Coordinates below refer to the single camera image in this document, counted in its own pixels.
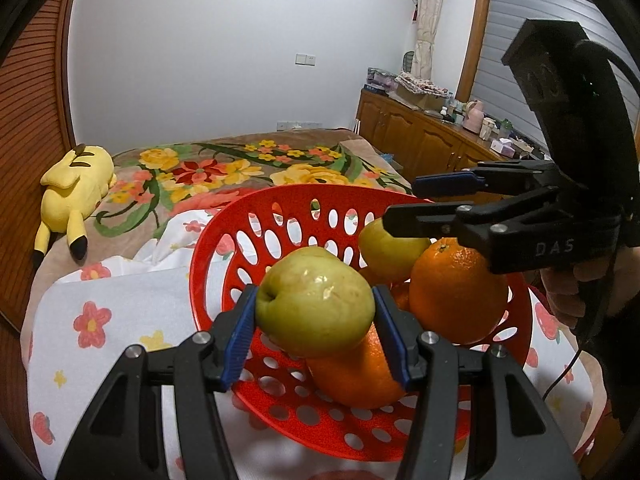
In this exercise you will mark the yellow plush toy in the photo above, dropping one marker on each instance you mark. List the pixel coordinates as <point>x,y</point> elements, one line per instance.
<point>75,185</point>

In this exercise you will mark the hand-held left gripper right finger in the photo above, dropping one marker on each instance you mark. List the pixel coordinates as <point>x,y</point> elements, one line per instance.
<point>392,340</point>

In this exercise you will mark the large orange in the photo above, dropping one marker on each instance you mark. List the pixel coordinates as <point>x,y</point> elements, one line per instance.
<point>457,300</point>

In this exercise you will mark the wooden framed window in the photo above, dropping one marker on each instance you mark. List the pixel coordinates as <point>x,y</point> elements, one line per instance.
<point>500,20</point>

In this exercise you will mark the white flower printed cloth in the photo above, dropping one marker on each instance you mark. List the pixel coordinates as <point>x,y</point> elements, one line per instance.
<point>100,360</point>

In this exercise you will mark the beige curtain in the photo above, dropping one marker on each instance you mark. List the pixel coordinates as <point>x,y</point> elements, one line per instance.
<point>425,35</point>

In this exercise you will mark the red perforated plastic basket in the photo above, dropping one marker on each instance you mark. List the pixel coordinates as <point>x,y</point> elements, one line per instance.
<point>280,195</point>

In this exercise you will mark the patterned storage box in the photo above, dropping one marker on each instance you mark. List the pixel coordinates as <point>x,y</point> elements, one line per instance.
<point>382,79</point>

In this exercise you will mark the white jars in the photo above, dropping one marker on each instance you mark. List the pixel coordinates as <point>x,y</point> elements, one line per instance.
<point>489,129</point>

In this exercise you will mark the white wall sockets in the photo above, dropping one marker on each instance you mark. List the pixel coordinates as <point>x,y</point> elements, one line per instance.
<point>299,124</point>

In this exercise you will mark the brown floral blanket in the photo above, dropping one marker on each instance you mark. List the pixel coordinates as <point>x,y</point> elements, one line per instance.
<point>225,170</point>

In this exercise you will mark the patterned folded cloth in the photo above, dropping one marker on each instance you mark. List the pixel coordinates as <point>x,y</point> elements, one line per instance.
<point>422,82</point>

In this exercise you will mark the blue cloth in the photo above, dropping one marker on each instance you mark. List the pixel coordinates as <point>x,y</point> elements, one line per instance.
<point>390,161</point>

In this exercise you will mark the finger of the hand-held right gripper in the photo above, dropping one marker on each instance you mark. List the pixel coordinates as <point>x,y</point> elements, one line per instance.
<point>445,184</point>
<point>425,220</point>

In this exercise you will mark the cardboard box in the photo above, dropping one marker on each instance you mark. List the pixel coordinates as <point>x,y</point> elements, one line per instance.
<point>417,100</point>

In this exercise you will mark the yellow-green apple at back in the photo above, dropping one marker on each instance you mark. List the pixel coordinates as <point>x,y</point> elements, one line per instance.
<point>385,255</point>

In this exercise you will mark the wooden cabinet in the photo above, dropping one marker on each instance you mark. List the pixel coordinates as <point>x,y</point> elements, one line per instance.
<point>400,130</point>

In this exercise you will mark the white wall switch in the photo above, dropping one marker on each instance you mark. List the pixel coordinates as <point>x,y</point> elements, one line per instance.
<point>305,59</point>

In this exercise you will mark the small bottles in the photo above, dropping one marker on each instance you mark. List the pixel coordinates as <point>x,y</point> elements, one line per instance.
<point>452,112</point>

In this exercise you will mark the small orange mandarin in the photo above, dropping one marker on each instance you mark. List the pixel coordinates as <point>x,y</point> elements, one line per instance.
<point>400,296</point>

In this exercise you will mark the pink kettle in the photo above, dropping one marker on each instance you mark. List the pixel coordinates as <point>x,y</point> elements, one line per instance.
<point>473,117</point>

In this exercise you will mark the pink tissue box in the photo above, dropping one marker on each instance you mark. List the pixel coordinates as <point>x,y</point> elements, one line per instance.
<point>504,147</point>

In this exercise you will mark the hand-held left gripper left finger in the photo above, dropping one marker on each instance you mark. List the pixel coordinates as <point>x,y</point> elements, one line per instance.
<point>240,340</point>

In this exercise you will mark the person's right hand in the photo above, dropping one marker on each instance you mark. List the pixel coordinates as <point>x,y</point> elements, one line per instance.
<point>560,295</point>

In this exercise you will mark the person's dark clothing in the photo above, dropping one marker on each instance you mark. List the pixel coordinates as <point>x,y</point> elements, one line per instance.
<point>620,375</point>

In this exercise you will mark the large yellow-green pear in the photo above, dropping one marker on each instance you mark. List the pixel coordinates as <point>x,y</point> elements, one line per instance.
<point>315,305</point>

